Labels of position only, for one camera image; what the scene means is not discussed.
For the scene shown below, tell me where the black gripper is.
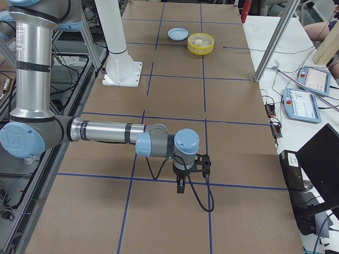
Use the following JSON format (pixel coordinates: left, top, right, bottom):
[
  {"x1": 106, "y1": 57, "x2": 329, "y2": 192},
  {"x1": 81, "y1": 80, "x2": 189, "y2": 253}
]
[{"x1": 173, "y1": 166, "x2": 192, "y2": 194}]

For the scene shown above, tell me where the white steamed bun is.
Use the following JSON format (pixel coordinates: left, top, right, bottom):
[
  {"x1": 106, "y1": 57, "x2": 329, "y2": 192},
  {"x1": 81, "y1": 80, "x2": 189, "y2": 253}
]
[{"x1": 194, "y1": 39, "x2": 203, "y2": 47}]

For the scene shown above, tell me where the yellow bamboo steamer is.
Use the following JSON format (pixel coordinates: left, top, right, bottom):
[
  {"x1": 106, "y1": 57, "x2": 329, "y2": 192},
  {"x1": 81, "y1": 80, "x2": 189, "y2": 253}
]
[{"x1": 187, "y1": 33, "x2": 215, "y2": 56}]

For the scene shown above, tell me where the brown paper table cover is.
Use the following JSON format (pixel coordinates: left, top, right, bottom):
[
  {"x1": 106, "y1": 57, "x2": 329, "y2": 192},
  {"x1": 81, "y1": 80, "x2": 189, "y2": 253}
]
[{"x1": 26, "y1": 2, "x2": 303, "y2": 253}]

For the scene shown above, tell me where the black laptop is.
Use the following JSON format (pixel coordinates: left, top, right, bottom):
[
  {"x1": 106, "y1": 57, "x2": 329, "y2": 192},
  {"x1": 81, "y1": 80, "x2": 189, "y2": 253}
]
[{"x1": 279, "y1": 123, "x2": 338, "y2": 238}]

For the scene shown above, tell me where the near teach pendant tablet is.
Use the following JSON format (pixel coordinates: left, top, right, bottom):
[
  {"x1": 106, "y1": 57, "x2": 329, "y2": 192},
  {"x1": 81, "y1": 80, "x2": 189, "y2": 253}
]
[{"x1": 282, "y1": 88, "x2": 322, "y2": 123}]

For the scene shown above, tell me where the teach pendant tablet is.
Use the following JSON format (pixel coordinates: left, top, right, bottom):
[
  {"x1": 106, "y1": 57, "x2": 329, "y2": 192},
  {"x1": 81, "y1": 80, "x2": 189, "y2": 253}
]
[
  {"x1": 282, "y1": 88, "x2": 322, "y2": 123},
  {"x1": 297, "y1": 66, "x2": 331, "y2": 96}
]

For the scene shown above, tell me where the reacher grabber stick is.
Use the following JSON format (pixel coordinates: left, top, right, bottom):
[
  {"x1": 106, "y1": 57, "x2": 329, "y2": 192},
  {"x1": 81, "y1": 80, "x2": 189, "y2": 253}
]
[{"x1": 269, "y1": 61, "x2": 338, "y2": 112}]

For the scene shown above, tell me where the light blue plate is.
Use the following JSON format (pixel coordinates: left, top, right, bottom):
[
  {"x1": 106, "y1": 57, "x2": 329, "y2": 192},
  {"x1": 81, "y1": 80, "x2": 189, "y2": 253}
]
[{"x1": 167, "y1": 28, "x2": 189, "y2": 41}]

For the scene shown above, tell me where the far teach pendant tablet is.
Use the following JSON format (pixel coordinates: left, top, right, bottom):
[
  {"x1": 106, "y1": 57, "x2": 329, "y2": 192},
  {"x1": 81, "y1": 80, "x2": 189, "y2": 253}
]
[{"x1": 297, "y1": 66, "x2": 331, "y2": 96}]

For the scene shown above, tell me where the red cylinder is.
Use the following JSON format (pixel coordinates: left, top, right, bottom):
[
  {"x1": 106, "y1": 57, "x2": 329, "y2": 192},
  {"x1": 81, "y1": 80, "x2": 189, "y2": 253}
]
[{"x1": 240, "y1": 0, "x2": 252, "y2": 23}]

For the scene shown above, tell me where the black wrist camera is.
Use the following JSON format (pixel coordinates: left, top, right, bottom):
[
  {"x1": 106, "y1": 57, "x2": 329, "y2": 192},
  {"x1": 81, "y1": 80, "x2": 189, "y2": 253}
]
[{"x1": 191, "y1": 154, "x2": 211, "y2": 181}]

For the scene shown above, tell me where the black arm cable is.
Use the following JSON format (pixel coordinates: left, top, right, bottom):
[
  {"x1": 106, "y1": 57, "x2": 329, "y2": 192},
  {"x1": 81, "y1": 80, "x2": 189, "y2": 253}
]
[{"x1": 144, "y1": 155, "x2": 215, "y2": 213}]

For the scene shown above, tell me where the white camera mast pillar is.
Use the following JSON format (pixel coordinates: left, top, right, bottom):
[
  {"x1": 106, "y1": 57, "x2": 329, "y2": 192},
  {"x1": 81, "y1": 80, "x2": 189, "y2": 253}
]
[{"x1": 95, "y1": 0, "x2": 142, "y2": 87}]

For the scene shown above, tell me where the aluminium frame post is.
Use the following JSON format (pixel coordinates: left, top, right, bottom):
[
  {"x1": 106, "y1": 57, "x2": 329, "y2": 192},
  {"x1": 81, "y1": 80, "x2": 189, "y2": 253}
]
[{"x1": 254, "y1": 0, "x2": 300, "y2": 83}]

